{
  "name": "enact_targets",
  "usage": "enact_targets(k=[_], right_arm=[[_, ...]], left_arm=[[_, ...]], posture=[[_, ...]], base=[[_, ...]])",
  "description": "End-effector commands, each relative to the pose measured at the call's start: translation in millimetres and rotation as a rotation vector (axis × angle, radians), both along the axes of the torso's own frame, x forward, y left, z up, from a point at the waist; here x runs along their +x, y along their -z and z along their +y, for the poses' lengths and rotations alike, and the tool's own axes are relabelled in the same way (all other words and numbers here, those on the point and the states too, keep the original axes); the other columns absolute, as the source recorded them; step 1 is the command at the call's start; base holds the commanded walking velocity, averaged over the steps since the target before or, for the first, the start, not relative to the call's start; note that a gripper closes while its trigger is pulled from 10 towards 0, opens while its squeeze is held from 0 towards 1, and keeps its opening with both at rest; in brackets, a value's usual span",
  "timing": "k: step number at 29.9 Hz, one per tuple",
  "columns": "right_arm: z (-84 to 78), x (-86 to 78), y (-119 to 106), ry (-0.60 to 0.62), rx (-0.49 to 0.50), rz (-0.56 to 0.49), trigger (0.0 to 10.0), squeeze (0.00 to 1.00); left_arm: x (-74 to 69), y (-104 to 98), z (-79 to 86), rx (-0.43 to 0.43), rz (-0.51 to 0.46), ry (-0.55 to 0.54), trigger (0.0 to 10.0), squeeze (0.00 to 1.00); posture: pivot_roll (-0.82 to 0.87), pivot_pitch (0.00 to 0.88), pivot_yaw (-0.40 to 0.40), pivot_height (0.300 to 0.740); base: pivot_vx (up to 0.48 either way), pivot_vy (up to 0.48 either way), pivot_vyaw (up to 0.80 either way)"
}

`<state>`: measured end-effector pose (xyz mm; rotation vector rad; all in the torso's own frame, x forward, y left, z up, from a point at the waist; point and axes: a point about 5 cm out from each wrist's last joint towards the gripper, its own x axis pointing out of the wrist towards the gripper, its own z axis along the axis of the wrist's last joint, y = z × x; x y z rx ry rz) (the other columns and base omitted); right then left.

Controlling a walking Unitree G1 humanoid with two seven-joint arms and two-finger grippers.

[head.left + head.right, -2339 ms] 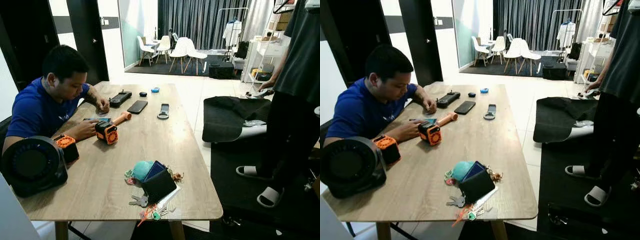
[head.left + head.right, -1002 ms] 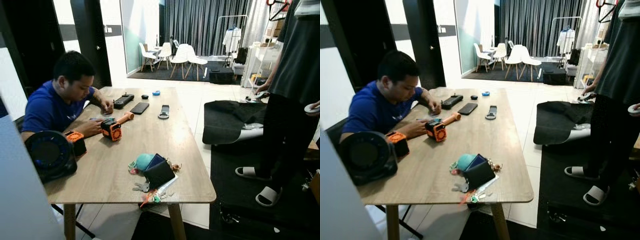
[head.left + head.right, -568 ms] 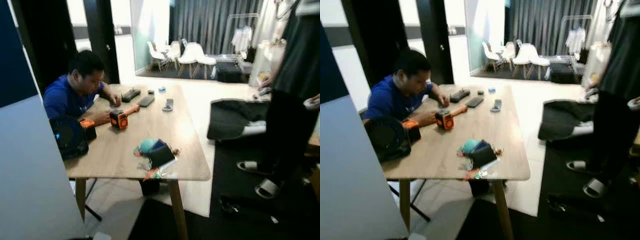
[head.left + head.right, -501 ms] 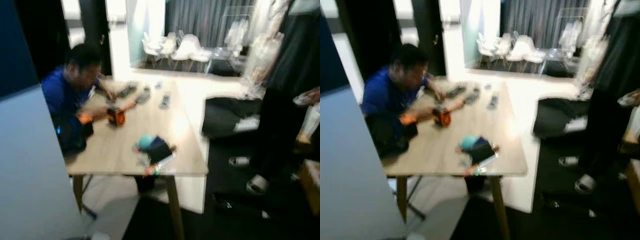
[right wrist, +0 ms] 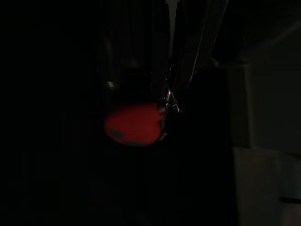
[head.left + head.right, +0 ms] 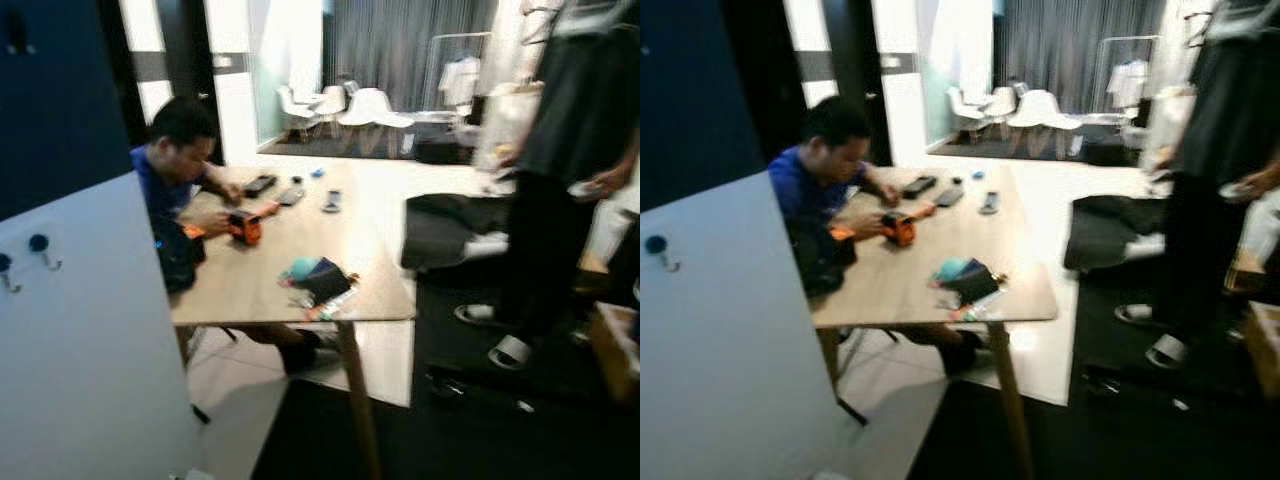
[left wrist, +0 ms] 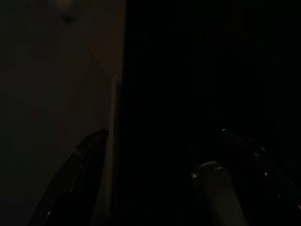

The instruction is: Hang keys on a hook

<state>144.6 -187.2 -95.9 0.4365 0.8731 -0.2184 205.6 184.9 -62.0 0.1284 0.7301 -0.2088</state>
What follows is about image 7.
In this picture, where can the grey robot leg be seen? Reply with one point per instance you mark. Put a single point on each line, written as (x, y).
(215, 195)

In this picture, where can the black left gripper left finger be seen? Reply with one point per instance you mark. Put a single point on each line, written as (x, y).
(77, 179)

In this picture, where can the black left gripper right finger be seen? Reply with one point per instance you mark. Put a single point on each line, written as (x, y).
(265, 169)

